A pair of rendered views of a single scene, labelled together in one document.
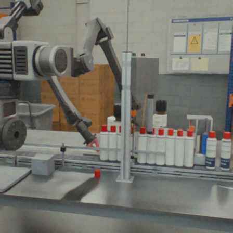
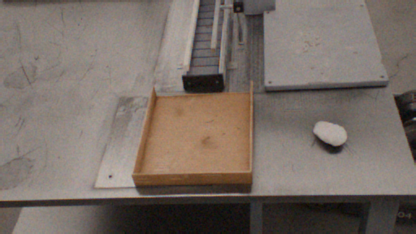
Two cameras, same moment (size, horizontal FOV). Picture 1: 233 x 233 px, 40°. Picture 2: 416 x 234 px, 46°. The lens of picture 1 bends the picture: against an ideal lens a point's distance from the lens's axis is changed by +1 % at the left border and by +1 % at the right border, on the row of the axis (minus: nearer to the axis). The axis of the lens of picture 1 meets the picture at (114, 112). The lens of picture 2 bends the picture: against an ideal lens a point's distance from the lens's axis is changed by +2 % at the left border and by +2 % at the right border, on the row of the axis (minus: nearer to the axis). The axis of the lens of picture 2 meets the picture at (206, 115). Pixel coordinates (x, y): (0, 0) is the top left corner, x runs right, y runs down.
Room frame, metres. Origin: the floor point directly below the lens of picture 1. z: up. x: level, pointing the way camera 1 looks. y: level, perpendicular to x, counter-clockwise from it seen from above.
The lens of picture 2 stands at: (1.97, 1.75, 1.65)
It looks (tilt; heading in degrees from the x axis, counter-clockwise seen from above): 43 degrees down; 268
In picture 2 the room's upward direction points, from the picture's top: 9 degrees counter-clockwise
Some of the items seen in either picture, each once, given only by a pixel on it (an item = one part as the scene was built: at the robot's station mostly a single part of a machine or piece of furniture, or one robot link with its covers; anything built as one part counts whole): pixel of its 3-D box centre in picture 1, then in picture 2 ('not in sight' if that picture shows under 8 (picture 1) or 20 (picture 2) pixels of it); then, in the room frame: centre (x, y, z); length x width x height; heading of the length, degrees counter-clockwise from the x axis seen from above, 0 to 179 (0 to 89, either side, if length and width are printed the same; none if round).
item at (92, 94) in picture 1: (79, 102); not in sight; (5.70, 0.66, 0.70); 1.20 x 0.82 x 1.39; 72
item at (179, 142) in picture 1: (179, 147); not in sight; (1.70, -0.36, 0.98); 0.05 x 0.05 x 0.20
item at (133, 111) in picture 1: (132, 136); not in sight; (1.70, -0.10, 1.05); 0.10 x 0.04 x 0.33; 168
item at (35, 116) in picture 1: (26, 131); not in sight; (4.26, 1.21, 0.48); 0.89 x 0.63 x 0.96; 175
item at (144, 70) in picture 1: (141, 75); not in sight; (1.66, -0.13, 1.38); 0.17 x 0.10 x 0.19; 133
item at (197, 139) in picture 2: not in sight; (197, 129); (1.98, 0.93, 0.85); 0.30 x 0.26 x 0.04; 78
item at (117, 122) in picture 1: (119, 125); not in sight; (2.06, -0.03, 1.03); 0.09 x 0.09 x 0.30
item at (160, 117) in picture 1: (160, 118); not in sight; (2.32, -0.34, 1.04); 0.09 x 0.09 x 0.29
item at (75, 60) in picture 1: (67, 61); not in sight; (1.37, 0.20, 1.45); 0.09 x 0.08 x 0.12; 66
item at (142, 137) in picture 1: (142, 145); not in sight; (1.74, -0.16, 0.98); 0.05 x 0.05 x 0.20
